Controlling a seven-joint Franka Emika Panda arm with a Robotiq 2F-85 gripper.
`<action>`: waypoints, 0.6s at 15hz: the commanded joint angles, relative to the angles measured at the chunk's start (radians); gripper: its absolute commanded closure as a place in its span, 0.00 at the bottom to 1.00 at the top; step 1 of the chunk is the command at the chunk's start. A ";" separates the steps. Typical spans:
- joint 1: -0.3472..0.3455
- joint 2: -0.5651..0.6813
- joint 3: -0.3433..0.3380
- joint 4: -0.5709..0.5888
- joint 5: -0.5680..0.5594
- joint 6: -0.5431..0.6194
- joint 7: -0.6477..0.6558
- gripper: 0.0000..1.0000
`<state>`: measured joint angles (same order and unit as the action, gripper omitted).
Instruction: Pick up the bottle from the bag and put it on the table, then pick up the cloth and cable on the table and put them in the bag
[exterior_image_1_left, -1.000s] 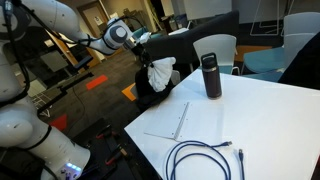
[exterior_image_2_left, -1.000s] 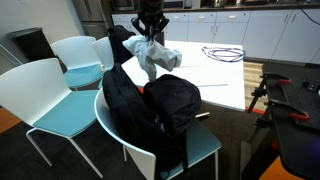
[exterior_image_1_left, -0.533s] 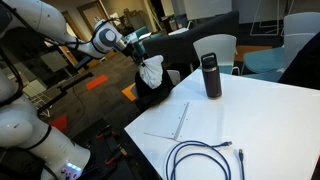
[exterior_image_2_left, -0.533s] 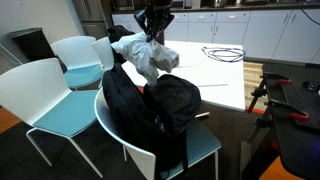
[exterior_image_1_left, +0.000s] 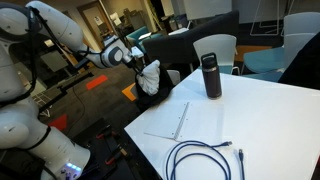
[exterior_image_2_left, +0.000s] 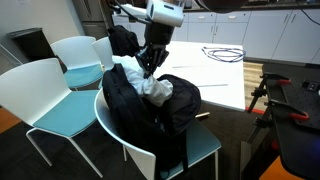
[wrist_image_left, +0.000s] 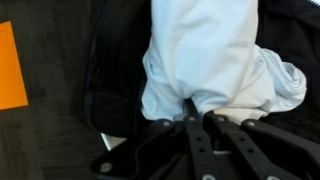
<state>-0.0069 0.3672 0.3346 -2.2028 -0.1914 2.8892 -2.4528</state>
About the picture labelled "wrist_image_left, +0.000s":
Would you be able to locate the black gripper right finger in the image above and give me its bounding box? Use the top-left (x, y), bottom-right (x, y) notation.
top-left (203, 111), bottom-right (320, 180)

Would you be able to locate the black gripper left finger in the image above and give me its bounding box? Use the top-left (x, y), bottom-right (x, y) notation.
top-left (90, 99), bottom-right (221, 180)

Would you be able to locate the white cloth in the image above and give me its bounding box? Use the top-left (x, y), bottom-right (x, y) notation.
top-left (140, 0), bottom-right (308, 126)

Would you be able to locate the large black open backpack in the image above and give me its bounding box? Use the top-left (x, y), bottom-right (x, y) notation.
top-left (83, 0), bottom-right (320, 144)

